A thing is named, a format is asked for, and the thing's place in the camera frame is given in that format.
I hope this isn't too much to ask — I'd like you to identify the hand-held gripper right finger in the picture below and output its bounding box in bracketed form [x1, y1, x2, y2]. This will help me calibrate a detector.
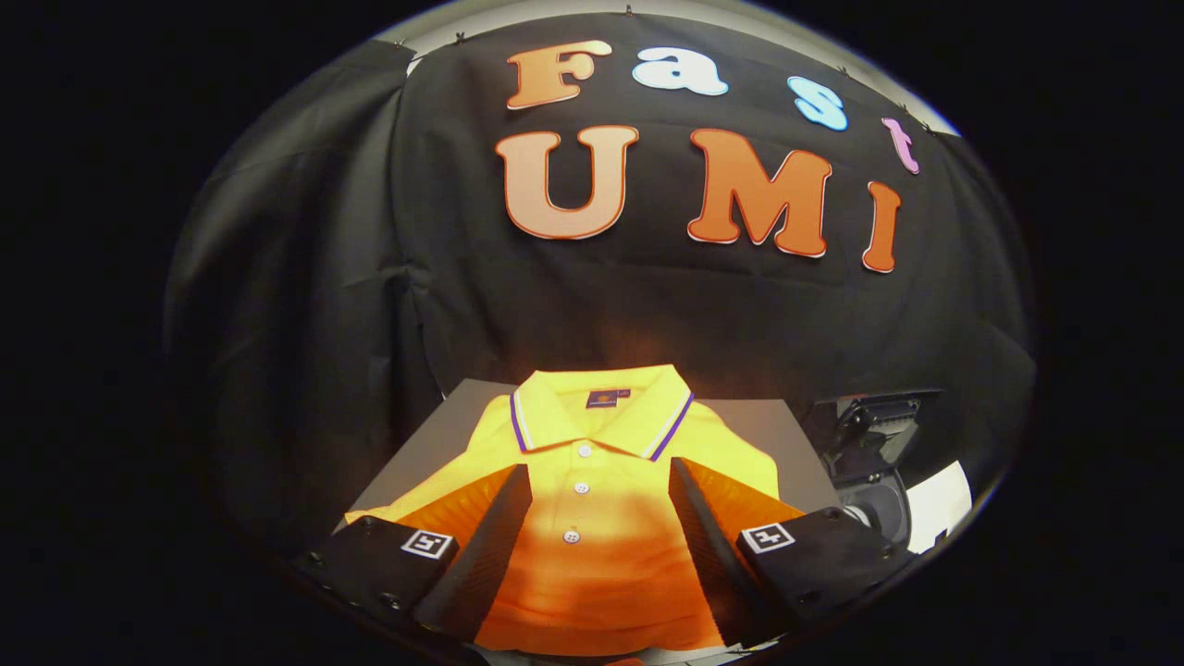
[668, 456, 919, 641]

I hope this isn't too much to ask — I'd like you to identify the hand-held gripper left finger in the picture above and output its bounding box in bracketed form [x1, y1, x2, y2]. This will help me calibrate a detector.
[294, 462, 535, 647]

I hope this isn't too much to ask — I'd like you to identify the orange polo shirt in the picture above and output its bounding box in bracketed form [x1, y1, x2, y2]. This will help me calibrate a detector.
[344, 364, 806, 658]

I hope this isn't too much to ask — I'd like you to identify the dark washing machine lid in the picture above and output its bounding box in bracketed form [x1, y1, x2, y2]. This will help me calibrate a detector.
[803, 388, 944, 475]

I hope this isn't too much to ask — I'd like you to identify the grey box stand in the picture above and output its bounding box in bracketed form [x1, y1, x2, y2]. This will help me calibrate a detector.
[347, 377, 838, 530]

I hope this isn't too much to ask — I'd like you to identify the white sheet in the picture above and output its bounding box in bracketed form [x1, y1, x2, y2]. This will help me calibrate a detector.
[909, 460, 972, 554]

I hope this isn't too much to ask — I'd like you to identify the row of black cloth clips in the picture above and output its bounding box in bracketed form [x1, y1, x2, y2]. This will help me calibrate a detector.
[407, 5, 933, 132]

